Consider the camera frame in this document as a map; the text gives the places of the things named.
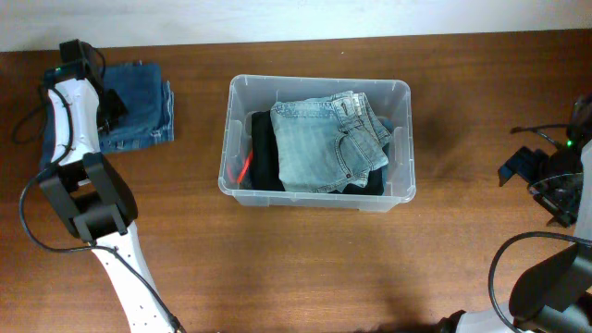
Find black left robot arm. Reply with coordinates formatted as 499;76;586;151
35;39;184;332

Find light blue jeans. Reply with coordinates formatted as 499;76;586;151
270;91;391;193

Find clear plastic storage bin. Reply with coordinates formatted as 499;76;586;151
217;74;416;213

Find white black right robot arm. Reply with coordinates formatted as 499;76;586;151
434;95;591;333

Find black right camera cable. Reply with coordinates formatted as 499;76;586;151
487;122;592;333

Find black garment with red stripe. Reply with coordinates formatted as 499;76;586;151
227;111;285;191

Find blue denim shirt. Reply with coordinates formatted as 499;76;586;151
378;117;394;135

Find dark blue jeans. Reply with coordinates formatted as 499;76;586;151
39;60;176;170

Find black camera cable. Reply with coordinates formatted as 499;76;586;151
487;122;592;333
10;41;186;333

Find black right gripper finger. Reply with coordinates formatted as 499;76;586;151
498;146;549;187
528;173;584;228

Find black left camera cable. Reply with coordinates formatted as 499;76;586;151
10;41;186;333

